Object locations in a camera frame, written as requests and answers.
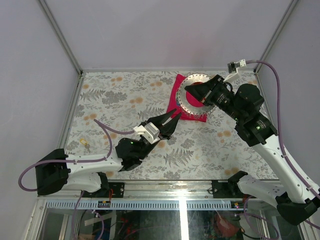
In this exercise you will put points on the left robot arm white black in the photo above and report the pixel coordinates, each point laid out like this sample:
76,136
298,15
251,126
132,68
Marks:
60,171

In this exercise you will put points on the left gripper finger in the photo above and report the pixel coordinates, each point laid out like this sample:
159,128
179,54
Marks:
161,119
170,127

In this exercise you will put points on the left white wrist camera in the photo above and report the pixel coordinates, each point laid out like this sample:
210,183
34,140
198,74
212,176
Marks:
150,132

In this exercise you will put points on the round metal key ring disc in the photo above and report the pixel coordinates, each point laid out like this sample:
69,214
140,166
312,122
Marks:
188,108

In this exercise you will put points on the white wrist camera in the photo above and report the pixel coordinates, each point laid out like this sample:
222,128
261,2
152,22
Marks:
233,70
150,132

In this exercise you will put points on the key with yellow tag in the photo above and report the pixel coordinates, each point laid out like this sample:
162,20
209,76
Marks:
85,144

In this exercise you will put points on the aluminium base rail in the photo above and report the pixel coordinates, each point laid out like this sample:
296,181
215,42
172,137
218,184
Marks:
173,189

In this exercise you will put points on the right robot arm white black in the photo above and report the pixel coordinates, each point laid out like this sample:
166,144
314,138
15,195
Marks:
295,200

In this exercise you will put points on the aluminium frame post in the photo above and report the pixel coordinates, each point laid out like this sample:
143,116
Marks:
59,35
281,25

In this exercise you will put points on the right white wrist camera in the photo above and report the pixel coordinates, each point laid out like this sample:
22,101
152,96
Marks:
233,70

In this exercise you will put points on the left aluminium frame post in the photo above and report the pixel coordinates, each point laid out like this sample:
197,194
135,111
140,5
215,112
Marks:
59,35

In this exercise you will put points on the red folded cloth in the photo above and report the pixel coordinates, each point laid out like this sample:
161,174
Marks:
174,103

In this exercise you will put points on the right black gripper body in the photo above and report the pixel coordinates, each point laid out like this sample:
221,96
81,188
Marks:
220,96

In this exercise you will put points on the right aluminium frame post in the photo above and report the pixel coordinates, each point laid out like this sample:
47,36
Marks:
281,25

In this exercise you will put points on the perforated cable duct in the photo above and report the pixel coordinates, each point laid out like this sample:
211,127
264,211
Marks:
140,205

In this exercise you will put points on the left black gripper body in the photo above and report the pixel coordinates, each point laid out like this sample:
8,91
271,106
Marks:
162,136

